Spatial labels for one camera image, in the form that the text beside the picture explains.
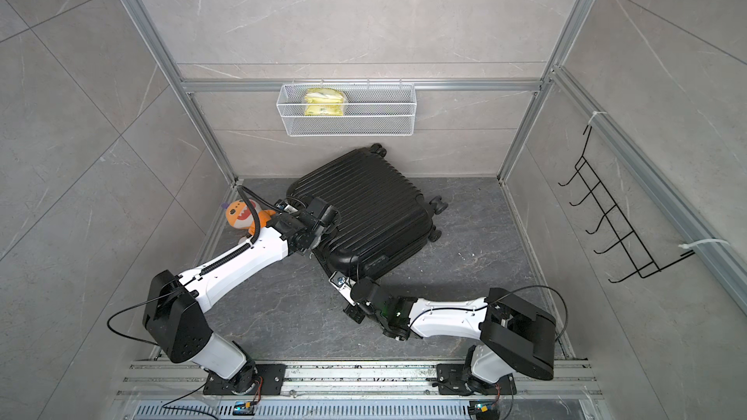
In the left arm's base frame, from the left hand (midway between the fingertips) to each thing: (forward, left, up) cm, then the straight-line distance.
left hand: (320, 219), depth 84 cm
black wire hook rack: (-10, -73, +14) cm, 75 cm away
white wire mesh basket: (+40, -16, +11) cm, 44 cm away
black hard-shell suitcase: (-4, -19, +3) cm, 19 cm away
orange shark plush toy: (+10, +31, -10) cm, 34 cm away
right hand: (-18, -7, -10) cm, 22 cm away
